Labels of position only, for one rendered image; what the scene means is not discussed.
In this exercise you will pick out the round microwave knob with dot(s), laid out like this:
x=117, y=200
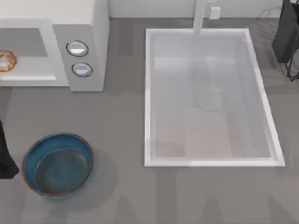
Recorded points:
x=82, y=69
x=77, y=48

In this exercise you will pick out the tall white tap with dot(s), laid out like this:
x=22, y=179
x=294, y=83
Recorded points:
x=199, y=16

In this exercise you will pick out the blue bowl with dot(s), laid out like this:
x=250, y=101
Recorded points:
x=58, y=163

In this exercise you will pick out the orange and white plate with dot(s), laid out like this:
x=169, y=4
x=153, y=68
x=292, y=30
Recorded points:
x=7, y=61

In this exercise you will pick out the white wall socket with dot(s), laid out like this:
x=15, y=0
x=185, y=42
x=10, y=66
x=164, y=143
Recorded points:
x=214, y=12

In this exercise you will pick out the pale microwave oven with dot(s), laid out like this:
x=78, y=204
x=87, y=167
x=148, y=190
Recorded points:
x=93, y=35

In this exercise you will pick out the white sink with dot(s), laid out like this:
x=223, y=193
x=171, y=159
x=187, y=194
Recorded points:
x=205, y=105

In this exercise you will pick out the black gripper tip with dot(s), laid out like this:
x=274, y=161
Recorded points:
x=5, y=161

